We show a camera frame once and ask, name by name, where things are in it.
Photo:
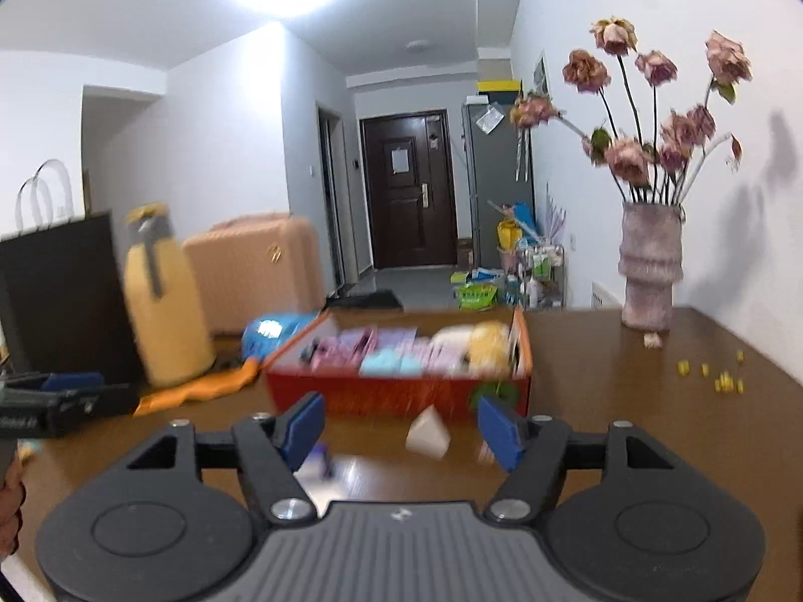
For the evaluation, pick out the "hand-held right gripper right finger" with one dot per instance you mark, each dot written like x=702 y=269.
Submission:
x=499 y=436

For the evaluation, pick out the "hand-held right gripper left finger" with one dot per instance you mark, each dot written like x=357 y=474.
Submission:
x=304 y=426

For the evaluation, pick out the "yellow thermos jug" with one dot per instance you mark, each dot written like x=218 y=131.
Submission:
x=166 y=320

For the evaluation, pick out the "interior side door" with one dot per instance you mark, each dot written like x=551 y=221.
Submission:
x=331 y=200

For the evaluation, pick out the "purple knitted cloth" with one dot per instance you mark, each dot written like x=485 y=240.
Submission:
x=395 y=337

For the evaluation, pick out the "scattered yellow crumbs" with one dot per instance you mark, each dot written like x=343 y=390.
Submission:
x=724 y=381

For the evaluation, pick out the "dark brown door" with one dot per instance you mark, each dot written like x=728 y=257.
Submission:
x=408 y=200

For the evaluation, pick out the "green package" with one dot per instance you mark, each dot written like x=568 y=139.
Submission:
x=477 y=298

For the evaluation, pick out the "wall poster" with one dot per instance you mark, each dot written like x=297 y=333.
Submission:
x=542 y=73

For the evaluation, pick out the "blue fluffy ball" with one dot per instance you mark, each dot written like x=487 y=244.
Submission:
x=389 y=364

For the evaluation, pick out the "red cardboard box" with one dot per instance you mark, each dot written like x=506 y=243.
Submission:
x=376 y=395

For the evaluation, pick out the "orange snack wrapper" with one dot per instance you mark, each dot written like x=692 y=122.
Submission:
x=487 y=453

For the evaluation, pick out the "person's left hand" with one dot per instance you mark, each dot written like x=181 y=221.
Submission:
x=9 y=514

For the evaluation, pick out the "light pink cloth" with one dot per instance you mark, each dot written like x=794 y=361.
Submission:
x=439 y=357

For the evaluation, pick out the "pink ribbed vase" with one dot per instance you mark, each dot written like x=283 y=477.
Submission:
x=649 y=263

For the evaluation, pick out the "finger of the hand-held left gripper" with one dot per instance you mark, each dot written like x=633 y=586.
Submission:
x=88 y=401

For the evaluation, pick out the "pink ribbed suitcase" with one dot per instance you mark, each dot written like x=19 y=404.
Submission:
x=257 y=269

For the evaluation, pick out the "cluttered storage cart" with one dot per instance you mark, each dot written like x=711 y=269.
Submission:
x=533 y=269

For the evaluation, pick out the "white wedge sponge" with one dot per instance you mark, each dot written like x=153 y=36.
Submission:
x=428 y=436

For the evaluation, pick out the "black doormat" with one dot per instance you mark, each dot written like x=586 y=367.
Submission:
x=367 y=299

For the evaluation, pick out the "purple dried flower bunch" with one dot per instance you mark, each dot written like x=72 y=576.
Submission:
x=555 y=213

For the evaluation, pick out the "blue wipes packet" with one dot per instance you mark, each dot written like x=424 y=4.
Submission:
x=276 y=329

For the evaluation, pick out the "black paper bag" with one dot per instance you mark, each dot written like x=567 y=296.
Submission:
x=63 y=295

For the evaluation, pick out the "white plush toy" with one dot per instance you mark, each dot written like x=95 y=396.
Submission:
x=453 y=338

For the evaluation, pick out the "grey cabinet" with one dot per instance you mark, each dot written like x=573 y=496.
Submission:
x=492 y=188

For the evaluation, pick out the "yellow plush toy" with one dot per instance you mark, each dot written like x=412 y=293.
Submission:
x=489 y=345

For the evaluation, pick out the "dried rose bouquet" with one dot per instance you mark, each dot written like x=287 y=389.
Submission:
x=633 y=157

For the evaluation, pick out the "fallen rose petal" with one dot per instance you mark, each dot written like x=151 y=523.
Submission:
x=652 y=340

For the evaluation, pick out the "yellow box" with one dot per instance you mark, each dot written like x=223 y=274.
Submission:
x=500 y=86

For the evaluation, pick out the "orange shoehorn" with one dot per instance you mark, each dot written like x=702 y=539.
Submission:
x=201 y=385

